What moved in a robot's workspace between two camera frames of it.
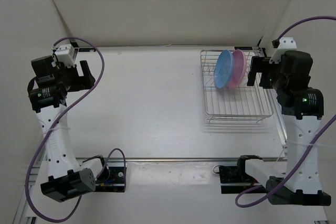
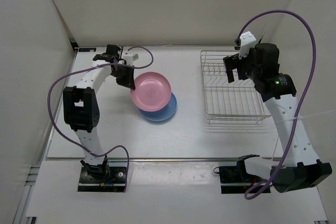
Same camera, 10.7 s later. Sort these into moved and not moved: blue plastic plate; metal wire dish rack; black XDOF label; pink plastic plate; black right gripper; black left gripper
Moved: black right gripper; black left gripper; pink plastic plate; blue plastic plate
Not moved: black XDOF label; metal wire dish rack
